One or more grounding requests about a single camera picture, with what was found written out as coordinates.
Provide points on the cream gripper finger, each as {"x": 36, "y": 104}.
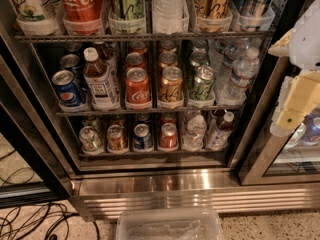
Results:
{"x": 299, "y": 96}
{"x": 281, "y": 47}

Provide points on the red coke can top shelf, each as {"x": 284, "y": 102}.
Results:
{"x": 83, "y": 17}

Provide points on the red coke can shelf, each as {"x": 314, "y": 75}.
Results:
{"x": 138, "y": 94}
{"x": 83, "y": 17}

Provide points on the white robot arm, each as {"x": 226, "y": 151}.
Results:
{"x": 304, "y": 51}

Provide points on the water bottle middle shelf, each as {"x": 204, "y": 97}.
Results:
{"x": 244, "y": 71}

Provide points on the water bottle shelf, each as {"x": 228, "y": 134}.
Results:
{"x": 194, "y": 133}
{"x": 167, "y": 16}
{"x": 244, "y": 71}

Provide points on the dark blue can top shelf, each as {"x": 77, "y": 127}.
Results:
{"x": 251, "y": 13}

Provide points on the right glass fridge door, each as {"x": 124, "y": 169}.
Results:
{"x": 269, "y": 159}

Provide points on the gold can top shelf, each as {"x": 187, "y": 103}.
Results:
{"x": 211, "y": 15}

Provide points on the green can middle shelf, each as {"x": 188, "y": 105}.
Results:
{"x": 201, "y": 86}

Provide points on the green can shelf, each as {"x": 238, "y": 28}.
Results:
{"x": 128, "y": 16}
{"x": 201, "y": 86}

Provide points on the tea bottle bottom shelf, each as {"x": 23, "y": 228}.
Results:
{"x": 220, "y": 127}

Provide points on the orange can middle shelf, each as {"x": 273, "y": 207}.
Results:
{"x": 170, "y": 93}

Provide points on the orange can shelf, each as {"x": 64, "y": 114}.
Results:
{"x": 170, "y": 93}
{"x": 116, "y": 139}

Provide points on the water bottle bottom shelf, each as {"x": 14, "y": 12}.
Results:
{"x": 194, "y": 133}

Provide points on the water bottle top shelf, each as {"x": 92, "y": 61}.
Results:
{"x": 167, "y": 16}

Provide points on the red can bottom shelf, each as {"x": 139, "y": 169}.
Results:
{"x": 168, "y": 138}

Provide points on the red coke can middle shelf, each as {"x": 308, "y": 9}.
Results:
{"x": 138, "y": 94}

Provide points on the green can top shelf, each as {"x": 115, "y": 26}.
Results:
{"x": 128, "y": 16}

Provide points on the blue can bottom shelf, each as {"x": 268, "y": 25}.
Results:
{"x": 142, "y": 137}

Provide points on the orange can bottom shelf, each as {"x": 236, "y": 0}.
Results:
{"x": 116, "y": 139}

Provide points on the silver can bottom shelf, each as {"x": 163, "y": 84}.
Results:
{"x": 91, "y": 142}

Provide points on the blue pepsi can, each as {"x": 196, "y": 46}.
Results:
{"x": 70, "y": 95}

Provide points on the white 7up can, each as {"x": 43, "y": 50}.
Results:
{"x": 35, "y": 17}

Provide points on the brown tea bottle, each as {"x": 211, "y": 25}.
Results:
{"x": 99, "y": 79}

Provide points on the clear plastic bin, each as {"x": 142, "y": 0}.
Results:
{"x": 170, "y": 224}

